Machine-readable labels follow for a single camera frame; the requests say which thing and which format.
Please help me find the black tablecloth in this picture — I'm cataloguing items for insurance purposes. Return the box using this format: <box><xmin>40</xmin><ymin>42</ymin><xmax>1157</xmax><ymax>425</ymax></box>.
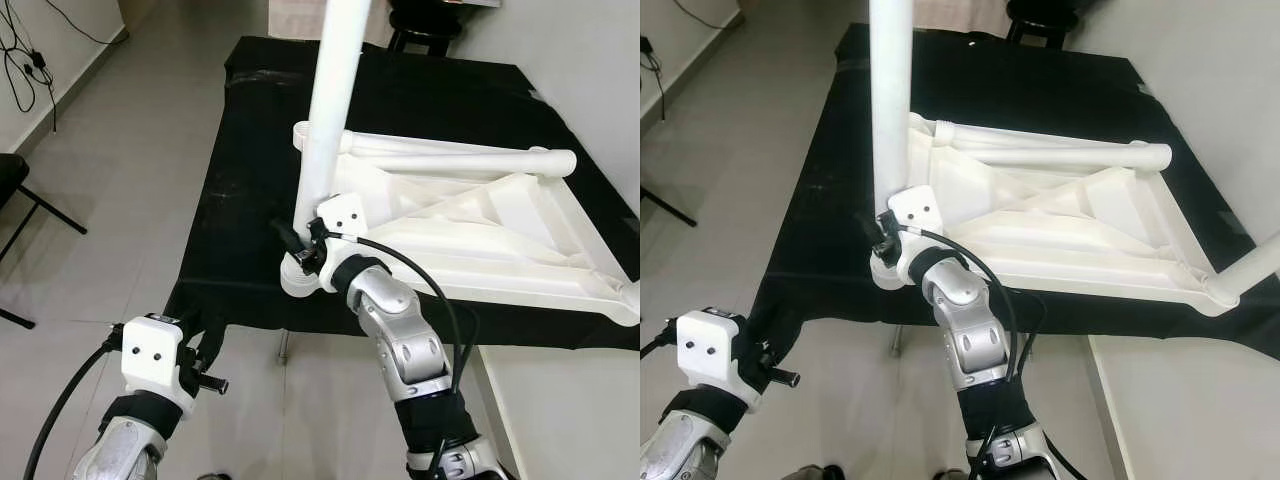
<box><xmin>748</xmin><ymin>22</ymin><xmax>1280</xmax><ymax>363</ymax></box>
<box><xmin>165</xmin><ymin>35</ymin><xmax>641</xmax><ymax>353</ymax></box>

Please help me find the beige hanging towel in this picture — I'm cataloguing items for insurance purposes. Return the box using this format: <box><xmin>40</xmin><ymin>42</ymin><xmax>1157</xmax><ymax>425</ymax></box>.
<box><xmin>268</xmin><ymin>0</ymin><xmax>327</xmax><ymax>33</ymax></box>
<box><xmin>915</xmin><ymin>0</ymin><xmax>1013</xmax><ymax>37</ymax></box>

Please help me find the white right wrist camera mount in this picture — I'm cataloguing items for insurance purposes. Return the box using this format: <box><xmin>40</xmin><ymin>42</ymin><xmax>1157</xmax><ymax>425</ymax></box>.
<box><xmin>885</xmin><ymin>185</ymin><xmax>943</xmax><ymax>286</ymax></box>
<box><xmin>315</xmin><ymin>192</ymin><xmax>371</xmax><ymax>293</ymax></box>

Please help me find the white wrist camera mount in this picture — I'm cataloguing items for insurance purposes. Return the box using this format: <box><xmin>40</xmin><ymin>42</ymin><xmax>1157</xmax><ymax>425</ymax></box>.
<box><xmin>120</xmin><ymin>313</ymin><xmax>202</xmax><ymax>414</ymax></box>
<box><xmin>315</xmin><ymin>192</ymin><xmax>371</xmax><ymax>293</ymax></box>
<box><xmin>675</xmin><ymin>310</ymin><xmax>768</xmax><ymax>413</ymax></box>
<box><xmin>885</xmin><ymin>185</ymin><xmax>943</xmax><ymax>286</ymax></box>

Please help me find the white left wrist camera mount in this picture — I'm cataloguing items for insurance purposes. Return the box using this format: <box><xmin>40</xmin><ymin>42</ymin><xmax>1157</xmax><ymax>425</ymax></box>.
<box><xmin>675</xmin><ymin>310</ymin><xmax>768</xmax><ymax>413</ymax></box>
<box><xmin>120</xmin><ymin>313</ymin><xmax>202</xmax><ymax>414</ymax></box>

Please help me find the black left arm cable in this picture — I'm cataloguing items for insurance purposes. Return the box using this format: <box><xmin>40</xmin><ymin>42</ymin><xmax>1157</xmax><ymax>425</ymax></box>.
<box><xmin>22</xmin><ymin>335</ymin><xmax>127</xmax><ymax>480</ymax></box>
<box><xmin>640</xmin><ymin>320</ymin><xmax>683</xmax><ymax>363</ymax></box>

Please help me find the black wall cable bundle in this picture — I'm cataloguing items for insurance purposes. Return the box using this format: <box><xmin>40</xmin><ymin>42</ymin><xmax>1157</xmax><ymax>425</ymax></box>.
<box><xmin>0</xmin><ymin>0</ymin><xmax>128</xmax><ymax>133</ymax></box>
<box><xmin>640</xmin><ymin>0</ymin><xmax>743</xmax><ymax>123</ymax></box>

